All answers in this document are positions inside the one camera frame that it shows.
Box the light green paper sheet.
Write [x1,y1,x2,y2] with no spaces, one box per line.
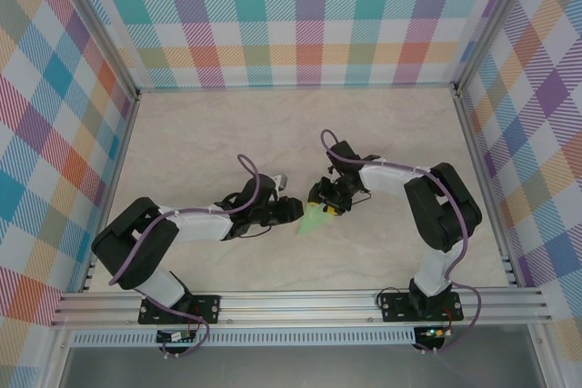
[295,181,336,238]

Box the thin aluminium back rail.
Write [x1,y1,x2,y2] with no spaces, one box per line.
[135,85,458,93]

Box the aluminium frame leg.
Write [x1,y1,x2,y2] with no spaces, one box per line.
[43,328,76,388]
[528,323,563,388]

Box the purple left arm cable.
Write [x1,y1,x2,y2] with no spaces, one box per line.
[108,154,276,358]

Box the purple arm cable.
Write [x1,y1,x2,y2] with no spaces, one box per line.
[108,154,276,358]
[320,129,483,355]

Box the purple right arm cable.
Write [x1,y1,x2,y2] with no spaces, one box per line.
[320,129,483,355]

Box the thin black cable loop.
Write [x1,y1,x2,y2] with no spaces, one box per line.
[376,281,413,307]

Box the wide aluminium mounting rail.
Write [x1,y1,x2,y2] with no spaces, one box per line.
[49,287,554,329]

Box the aluminium table side rail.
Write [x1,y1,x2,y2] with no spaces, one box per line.
[453,87,522,289]
[80,92,140,293]

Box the slotted grey cable duct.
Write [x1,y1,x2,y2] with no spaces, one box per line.
[70,326,417,348]

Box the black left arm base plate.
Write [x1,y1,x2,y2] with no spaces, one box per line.
[138,294,222,325]

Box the aluminium frame post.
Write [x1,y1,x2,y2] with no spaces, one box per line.
[452,0,537,96]
[52,0,141,103]

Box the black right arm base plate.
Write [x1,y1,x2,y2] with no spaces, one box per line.
[379,292,465,323]

